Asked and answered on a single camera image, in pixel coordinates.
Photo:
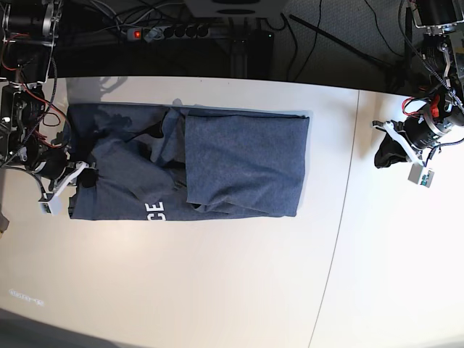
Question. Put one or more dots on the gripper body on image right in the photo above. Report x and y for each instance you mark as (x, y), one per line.
(424, 127)

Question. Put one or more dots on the white camera box image left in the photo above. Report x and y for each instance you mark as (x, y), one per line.
(50, 204)

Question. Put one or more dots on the black power adapter box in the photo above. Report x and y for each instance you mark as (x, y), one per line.
(259, 54)

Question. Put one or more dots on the white camera box image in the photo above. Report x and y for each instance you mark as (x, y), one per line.
(421, 175)
(50, 204)

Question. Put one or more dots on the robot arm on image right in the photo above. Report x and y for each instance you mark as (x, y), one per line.
(430, 30)

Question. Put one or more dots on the white camera box image right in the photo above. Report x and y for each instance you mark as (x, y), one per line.
(421, 175)

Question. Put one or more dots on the black tripod stand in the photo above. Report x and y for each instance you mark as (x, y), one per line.
(396, 74)

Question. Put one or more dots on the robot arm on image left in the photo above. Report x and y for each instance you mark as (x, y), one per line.
(36, 136)

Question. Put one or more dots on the small object at table edge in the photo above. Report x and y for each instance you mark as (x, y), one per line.
(4, 223)

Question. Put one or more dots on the blue T-shirt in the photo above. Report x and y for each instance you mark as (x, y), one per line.
(177, 163)

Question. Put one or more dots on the aluminium frame post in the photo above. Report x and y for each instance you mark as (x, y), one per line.
(238, 34)

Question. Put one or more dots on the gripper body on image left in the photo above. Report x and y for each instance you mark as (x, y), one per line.
(47, 162)

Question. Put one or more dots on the power strip with red switch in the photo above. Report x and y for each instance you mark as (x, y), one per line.
(161, 33)

